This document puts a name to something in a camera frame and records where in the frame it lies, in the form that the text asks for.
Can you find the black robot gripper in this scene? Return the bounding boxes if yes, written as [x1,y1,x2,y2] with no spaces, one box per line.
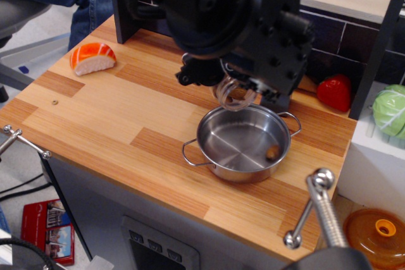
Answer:
[175,0,314,98]

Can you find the stainless steel pot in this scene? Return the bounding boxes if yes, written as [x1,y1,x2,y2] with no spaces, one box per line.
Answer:
[182,104,302,183]

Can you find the toy salmon sushi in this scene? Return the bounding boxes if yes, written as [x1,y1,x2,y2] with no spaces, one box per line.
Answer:
[70,42,116,76]

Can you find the red toy strawberry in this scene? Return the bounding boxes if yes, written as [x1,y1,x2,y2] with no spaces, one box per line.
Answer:
[316,74,351,112]

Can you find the grey salt shaker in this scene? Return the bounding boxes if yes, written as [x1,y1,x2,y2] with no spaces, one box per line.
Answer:
[259,91,290,113]

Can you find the grey oven control panel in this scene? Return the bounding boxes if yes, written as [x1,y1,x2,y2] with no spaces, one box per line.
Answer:
[121,216,201,270]

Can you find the red booklet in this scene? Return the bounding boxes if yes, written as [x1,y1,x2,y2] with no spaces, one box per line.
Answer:
[20,199,75,266]

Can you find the green toy cabbage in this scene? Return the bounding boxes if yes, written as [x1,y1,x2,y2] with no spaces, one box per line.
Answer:
[372,84,404,140]

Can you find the toy ice cream cone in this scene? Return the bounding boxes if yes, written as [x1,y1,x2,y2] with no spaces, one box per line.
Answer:
[297,75,318,94]

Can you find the black cable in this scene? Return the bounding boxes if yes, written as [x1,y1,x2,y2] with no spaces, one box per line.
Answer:
[0,173,52,202]

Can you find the metal clamp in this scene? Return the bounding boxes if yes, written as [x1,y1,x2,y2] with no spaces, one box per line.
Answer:
[283,168,372,269]
[1,125,52,159]

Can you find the right metal clamp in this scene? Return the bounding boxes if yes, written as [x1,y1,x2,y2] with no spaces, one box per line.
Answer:
[283,168,372,269]

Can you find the clear almond jar red label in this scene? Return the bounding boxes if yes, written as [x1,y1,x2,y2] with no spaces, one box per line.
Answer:
[211,76,257,112]

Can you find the orange pot lid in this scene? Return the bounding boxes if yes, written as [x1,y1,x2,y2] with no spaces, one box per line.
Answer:
[343,209,404,269]

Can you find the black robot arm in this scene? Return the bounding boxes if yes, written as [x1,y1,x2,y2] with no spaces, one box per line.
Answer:
[124,0,314,99]

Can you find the left metal clamp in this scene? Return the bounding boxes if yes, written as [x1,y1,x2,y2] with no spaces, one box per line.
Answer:
[1,125,52,159]

